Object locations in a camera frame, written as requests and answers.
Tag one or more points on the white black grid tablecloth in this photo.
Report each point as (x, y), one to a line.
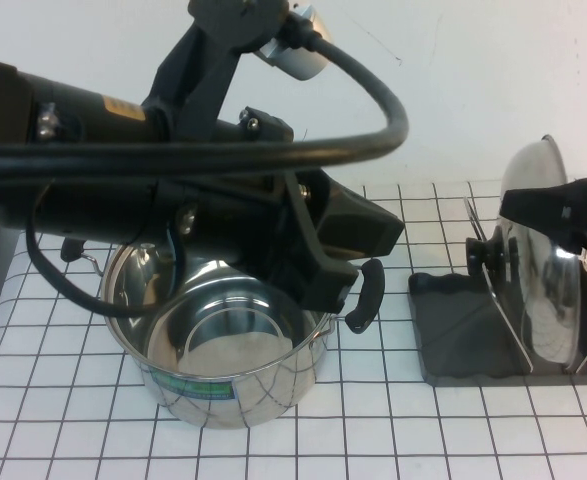
(373, 440)

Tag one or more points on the stainless steel lid black knob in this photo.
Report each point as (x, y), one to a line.
(538, 310)

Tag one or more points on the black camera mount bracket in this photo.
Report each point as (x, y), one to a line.
(208, 65)

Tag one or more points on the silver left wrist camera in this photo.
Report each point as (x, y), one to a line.
(298, 60)

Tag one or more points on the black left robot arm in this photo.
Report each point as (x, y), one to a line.
(73, 115)

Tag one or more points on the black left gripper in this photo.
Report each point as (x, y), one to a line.
(233, 215)

